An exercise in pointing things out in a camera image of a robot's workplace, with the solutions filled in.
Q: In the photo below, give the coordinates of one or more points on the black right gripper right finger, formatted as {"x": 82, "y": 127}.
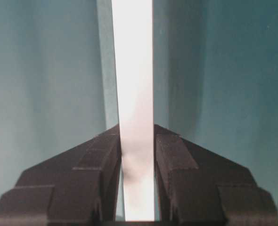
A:
{"x": 199, "y": 187}

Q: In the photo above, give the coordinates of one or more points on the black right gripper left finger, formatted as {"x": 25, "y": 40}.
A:
{"x": 76, "y": 187}

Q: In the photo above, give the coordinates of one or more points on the white wooden board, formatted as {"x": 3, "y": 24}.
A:
{"x": 133, "y": 45}

